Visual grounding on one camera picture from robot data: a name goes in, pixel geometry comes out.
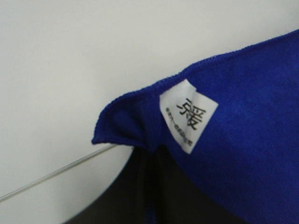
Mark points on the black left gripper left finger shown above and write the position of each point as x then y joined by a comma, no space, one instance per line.
123,202

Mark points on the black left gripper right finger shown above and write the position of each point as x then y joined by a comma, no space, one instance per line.
215,189

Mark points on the blue microfibre towel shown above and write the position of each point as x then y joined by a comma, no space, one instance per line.
243,104

